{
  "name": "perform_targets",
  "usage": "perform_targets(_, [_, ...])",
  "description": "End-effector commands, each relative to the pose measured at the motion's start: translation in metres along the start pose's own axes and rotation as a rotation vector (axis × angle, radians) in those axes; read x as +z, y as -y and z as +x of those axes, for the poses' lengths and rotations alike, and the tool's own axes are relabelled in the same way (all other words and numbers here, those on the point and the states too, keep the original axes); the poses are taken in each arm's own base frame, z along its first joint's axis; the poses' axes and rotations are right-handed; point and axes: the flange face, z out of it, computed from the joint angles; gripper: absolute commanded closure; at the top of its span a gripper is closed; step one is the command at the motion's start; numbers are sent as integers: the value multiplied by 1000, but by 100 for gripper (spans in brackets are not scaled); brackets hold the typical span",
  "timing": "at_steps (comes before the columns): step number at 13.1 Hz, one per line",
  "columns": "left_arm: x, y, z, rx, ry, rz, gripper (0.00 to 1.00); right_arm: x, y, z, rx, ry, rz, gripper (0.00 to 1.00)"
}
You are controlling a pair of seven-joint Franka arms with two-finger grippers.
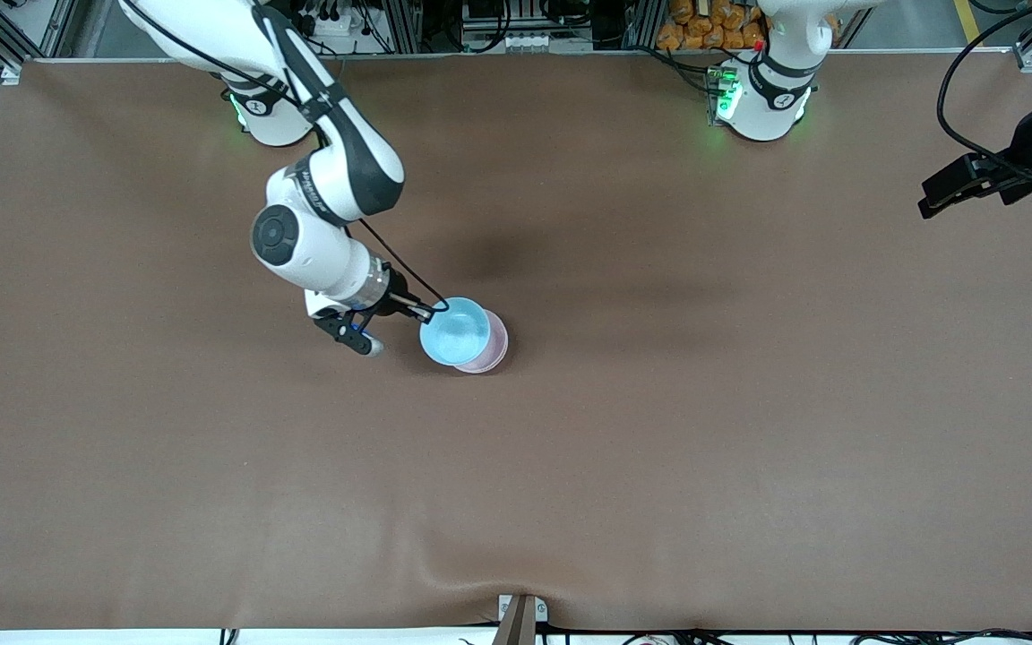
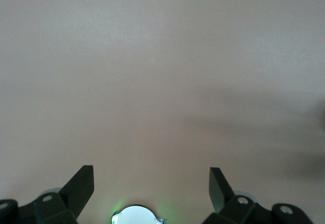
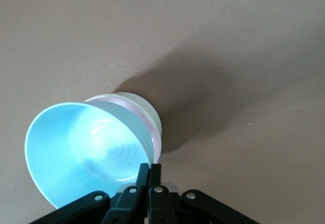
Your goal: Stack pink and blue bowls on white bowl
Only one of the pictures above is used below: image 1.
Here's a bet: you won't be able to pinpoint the blue bowl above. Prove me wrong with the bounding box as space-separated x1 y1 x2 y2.
418 297 492 366

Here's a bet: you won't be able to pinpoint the pink bowl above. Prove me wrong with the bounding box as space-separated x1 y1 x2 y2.
455 309 510 374

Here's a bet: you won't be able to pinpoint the brown table cover mat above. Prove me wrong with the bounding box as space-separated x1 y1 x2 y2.
0 49 1032 632

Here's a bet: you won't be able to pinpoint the white power strip black plugs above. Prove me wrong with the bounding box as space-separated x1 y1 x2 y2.
295 7 366 39

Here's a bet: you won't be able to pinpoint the orange packaged goods pile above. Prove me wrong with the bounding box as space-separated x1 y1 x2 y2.
657 0 770 52

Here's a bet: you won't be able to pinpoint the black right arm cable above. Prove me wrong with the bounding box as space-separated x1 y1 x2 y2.
117 0 452 314

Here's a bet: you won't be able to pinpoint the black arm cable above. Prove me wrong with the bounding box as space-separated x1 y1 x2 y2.
935 0 1032 185
117 0 452 314

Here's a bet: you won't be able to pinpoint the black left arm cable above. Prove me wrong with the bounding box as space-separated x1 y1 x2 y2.
935 0 1032 185

